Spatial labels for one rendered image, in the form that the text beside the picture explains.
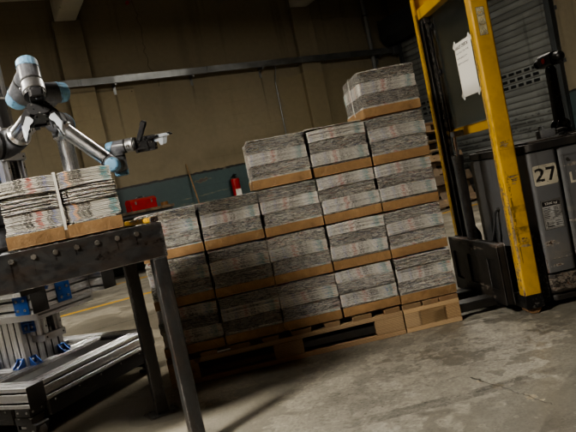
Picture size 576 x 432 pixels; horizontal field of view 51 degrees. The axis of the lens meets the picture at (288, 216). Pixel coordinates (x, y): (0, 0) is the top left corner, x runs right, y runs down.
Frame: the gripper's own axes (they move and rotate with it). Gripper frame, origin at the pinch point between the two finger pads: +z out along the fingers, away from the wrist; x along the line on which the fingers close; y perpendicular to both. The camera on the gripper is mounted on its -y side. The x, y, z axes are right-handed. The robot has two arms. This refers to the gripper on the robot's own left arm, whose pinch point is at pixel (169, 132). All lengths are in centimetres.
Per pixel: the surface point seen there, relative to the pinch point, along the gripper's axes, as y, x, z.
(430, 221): 67, 46, 121
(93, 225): 23, 127, -13
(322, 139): 17, 44, 77
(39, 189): 7, 130, -26
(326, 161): 28, 45, 77
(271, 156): 20, 46, 52
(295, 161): 24, 46, 62
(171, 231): 44, 54, -1
